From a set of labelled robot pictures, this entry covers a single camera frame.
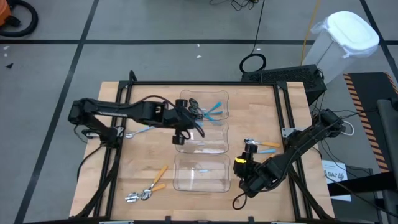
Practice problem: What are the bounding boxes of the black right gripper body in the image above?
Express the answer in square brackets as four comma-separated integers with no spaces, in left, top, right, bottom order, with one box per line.
[233,142,268,197]

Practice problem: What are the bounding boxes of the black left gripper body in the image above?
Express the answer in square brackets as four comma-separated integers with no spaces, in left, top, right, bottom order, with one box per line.
[164,98,200,146]

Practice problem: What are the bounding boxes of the clear plastic bin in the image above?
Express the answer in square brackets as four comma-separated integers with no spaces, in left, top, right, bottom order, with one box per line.
[172,153,231,193]
[178,89,230,123]
[175,119,230,156]

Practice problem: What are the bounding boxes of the white paper sign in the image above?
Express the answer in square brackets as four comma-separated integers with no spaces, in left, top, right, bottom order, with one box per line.
[322,159,353,202]

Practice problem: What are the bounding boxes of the black perforated computer case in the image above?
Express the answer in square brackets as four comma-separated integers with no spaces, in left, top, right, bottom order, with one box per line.
[241,63,328,106]

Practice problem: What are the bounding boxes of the black metal beam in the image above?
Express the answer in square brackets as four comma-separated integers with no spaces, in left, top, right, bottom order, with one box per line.
[326,179,398,197]

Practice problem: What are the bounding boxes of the black mat with striped edge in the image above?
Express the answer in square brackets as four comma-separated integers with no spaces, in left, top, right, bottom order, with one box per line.
[343,71,398,175]

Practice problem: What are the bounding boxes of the translucent trash can white lid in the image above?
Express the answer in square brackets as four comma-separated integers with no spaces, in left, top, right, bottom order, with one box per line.
[302,11,381,85]

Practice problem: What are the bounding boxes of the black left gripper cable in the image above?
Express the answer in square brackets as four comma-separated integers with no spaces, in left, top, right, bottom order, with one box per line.
[174,113,206,146]

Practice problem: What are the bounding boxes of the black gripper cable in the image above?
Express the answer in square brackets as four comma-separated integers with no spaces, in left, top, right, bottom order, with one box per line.
[231,190,250,210]
[174,113,206,146]

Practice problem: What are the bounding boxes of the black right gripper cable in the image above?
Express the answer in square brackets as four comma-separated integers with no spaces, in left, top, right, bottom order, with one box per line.
[231,190,250,210]

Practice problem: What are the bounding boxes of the black table frame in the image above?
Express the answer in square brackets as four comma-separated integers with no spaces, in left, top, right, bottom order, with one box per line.
[71,70,336,224]

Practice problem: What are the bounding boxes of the black hanging cable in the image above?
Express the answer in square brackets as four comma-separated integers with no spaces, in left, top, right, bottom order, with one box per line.
[238,0,267,74]

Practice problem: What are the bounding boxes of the white cable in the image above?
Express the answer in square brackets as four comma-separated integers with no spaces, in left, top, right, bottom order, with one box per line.
[334,121,356,137]

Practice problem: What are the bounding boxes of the tangled black floor cables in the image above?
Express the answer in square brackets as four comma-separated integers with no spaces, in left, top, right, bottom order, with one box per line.
[210,0,261,12]

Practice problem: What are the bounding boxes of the yellow hanging cable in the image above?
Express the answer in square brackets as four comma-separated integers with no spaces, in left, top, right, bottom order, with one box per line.
[299,0,322,66]

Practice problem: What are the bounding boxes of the black vacuum hose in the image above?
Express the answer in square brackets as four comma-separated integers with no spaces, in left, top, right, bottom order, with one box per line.
[0,0,39,39]

